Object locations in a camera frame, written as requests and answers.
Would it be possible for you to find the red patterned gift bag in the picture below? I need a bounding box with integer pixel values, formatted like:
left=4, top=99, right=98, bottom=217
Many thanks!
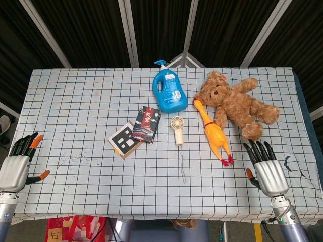
left=45, top=215, right=107, bottom=242

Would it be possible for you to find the brown teddy bear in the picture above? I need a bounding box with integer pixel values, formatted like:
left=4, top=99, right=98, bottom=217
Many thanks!
left=194, top=71, right=281, bottom=142

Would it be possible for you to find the black white marker card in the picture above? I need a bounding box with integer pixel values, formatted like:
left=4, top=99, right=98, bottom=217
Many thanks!
left=107, top=120, right=144, bottom=160

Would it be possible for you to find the blue detergent pump bottle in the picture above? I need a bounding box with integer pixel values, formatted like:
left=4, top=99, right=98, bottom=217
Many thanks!
left=152, top=59, right=188, bottom=114

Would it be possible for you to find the blue grid checkered tablecloth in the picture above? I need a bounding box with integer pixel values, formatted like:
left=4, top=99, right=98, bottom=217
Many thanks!
left=9, top=66, right=323, bottom=225

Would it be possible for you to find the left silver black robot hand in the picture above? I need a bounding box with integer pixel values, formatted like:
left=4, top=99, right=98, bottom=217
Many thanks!
left=0, top=132, right=51, bottom=193

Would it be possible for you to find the yellow rubber chicken toy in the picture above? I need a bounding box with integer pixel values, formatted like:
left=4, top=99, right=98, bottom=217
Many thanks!
left=193, top=97, right=235, bottom=167

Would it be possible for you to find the white metal frame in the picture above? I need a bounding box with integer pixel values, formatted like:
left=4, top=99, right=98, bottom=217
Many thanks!
left=169, top=52, right=205, bottom=68

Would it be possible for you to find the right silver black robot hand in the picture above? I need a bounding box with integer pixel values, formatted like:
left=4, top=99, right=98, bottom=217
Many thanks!
left=243, top=139, right=290, bottom=197

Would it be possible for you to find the beige handheld fan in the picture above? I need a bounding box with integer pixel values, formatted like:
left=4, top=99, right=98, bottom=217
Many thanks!
left=170, top=116, right=187, bottom=184

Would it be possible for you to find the dark red illustrated booklet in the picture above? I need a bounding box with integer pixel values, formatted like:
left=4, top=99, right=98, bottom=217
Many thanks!
left=130, top=105, right=162, bottom=144

